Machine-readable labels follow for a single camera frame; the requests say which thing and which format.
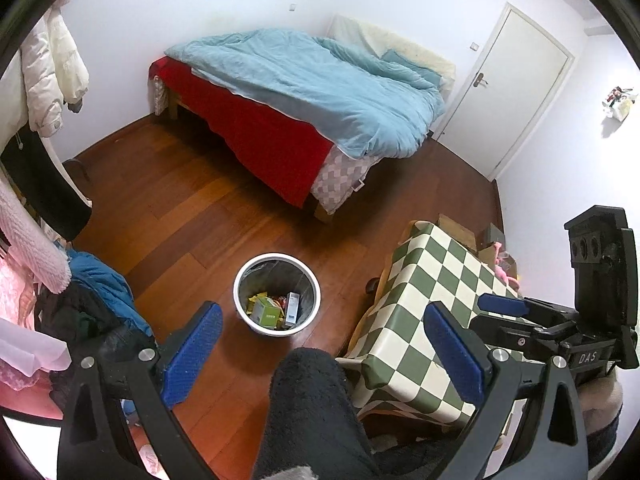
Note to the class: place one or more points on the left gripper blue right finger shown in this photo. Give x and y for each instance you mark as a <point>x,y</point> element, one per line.
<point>551,441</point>

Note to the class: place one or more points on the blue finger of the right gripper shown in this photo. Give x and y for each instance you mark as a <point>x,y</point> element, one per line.
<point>502,305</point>

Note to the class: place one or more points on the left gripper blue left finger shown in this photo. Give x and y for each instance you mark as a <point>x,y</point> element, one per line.
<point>95,440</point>

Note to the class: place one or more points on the white small box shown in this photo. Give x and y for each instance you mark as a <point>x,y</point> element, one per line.
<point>291,309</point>

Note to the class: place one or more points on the green carton box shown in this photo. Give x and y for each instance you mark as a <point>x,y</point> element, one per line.
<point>267,313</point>

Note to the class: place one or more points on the white round trash bin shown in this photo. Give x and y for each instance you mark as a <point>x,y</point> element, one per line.
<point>277,275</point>

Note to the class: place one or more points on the blue jacket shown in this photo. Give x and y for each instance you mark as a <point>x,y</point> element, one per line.
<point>110,286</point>

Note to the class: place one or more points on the pink knitted garment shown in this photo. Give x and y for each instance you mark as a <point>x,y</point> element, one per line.
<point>29,245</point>

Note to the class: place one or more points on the black fuzzy trouser leg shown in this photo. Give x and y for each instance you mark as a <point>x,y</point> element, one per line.
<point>312,431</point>

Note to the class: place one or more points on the white door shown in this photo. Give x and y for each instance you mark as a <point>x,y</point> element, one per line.
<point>515,79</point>

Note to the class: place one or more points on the light blue duvet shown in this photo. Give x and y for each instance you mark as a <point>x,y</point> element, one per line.
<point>363,104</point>

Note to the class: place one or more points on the bed with red sheet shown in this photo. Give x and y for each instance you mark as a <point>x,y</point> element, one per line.
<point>288,155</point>

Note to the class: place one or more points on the white puffer coat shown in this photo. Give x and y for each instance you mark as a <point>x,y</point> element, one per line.
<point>55,76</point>

